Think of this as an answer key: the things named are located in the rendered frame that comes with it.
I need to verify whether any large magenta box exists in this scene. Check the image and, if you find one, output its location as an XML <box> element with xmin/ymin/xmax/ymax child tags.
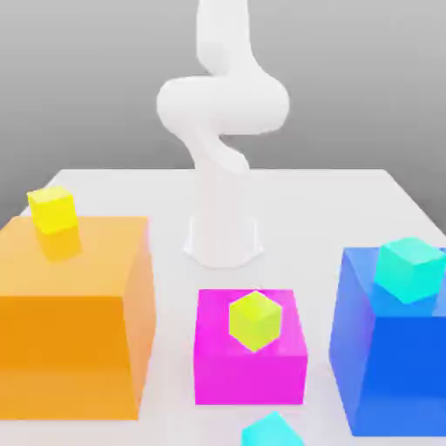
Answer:
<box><xmin>193</xmin><ymin>287</ymin><xmax>308</xmax><ymax>407</ymax></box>

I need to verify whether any small lime cube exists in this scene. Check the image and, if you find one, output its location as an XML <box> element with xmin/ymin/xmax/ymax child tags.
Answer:
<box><xmin>228</xmin><ymin>290</ymin><xmax>283</xmax><ymax>354</ymax></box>

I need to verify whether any large blue box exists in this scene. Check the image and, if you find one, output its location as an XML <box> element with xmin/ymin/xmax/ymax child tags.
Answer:
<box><xmin>328</xmin><ymin>246</ymin><xmax>446</xmax><ymax>438</ymax></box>

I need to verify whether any small cyan cube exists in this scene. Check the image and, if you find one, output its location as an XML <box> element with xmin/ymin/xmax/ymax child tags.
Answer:
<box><xmin>373</xmin><ymin>236</ymin><xmax>446</xmax><ymax>306</ymax></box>
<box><xmin>240</xmin><ymin>411</ymin><xmax>306</xmax><ymax>446</ymax></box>

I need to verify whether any large orange box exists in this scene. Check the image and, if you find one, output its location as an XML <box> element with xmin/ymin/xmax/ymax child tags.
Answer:
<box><xmin>0</xmin><ymin>215</ymin><xmax>157</xmax><ymax>422</ymax></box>

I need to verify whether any small yellow cube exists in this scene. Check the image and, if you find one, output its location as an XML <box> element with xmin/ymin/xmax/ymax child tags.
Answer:
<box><xmin>26</xmin><ymin>185</ymin><xmax>79</xmax><ymax>236</ymax></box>

